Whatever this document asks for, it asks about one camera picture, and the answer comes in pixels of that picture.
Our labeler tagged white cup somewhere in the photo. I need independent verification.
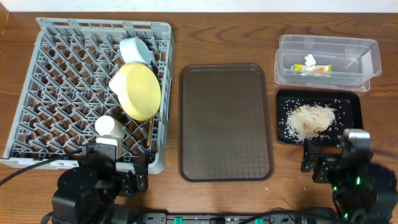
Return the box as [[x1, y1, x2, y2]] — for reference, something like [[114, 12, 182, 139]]
[[95, 115, 124, 139]]

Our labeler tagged pink bowl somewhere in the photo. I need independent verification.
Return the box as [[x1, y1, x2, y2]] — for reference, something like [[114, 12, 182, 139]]
[[109, 72, 123, 95]]

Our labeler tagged yellow plate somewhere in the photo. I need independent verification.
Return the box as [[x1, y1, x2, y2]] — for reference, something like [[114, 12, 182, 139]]
[[117, 63, 161, 121]]

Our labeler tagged green snack wrapper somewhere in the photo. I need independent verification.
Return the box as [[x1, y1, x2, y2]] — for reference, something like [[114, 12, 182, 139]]
[[291, 64, 332, 77]]

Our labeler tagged white tissue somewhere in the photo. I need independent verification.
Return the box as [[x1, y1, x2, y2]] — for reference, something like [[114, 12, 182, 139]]
[[305, 54, 316, 67]]

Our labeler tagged light blue bowl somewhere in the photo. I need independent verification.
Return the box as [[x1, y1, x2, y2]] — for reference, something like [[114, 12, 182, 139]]
[[119, 37, 152, 65]]

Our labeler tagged wooden chopstick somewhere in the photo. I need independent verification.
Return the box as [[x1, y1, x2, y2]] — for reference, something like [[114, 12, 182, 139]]
[[147, 117, 154, 147]]

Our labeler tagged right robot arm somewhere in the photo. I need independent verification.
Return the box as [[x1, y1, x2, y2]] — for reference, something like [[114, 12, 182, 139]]
[[300, 137, 397, 223]]

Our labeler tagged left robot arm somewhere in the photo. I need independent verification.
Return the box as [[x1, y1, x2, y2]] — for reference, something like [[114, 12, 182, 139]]
[[41, 143, 150, 224]]

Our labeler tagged rice food waste pile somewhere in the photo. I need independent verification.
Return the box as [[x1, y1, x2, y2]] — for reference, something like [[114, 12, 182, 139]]
[[277, 98, 345, 146]]

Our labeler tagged grey dishwasher rack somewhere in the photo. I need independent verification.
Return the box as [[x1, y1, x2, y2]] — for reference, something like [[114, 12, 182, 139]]
[[1, 17, 175, 174]]

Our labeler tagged black tray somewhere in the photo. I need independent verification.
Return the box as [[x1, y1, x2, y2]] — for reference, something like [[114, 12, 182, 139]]
[[276, 90, 363, 146]]

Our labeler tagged brown serving tray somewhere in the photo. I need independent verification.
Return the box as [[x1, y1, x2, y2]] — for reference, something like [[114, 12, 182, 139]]
[[178, 63, 274, 182]]

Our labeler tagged clear plastic bin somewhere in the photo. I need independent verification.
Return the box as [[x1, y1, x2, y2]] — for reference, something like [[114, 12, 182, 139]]
[[274, 35, 382, 92]]

